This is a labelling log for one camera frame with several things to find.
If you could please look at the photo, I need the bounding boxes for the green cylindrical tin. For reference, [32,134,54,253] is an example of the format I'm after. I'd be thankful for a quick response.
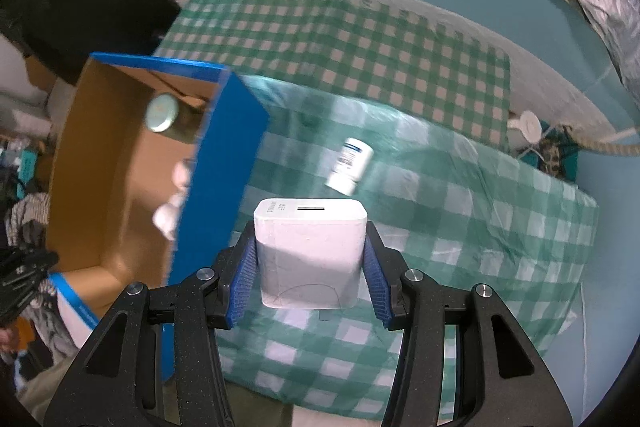
[144,93,203,144]

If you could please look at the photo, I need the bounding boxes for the white power adapter cube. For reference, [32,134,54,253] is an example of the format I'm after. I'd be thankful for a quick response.
[253,198,368,310]

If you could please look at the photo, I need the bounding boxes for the small white pill bottle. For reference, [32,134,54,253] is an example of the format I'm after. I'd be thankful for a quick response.
[326,138,373,196]

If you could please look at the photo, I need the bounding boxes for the teal box on floor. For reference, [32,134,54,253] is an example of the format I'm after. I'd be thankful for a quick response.
[16,150,38,199]

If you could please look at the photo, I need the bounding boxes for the white oval earbuds case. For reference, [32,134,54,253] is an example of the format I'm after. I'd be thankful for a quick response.
[171,158,193,191]

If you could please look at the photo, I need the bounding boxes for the green checkered tablecloth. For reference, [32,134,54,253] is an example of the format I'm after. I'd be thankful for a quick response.
[152,0,600,423]

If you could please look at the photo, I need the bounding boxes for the white round cup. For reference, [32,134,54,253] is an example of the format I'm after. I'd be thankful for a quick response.
[506,110,542,150]

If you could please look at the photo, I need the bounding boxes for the blue-edged cardboard box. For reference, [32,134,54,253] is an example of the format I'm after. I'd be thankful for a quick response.
[46,51,271,383]

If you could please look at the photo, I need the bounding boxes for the striped clothing pile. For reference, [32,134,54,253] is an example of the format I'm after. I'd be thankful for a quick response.
[3,192,50,247]

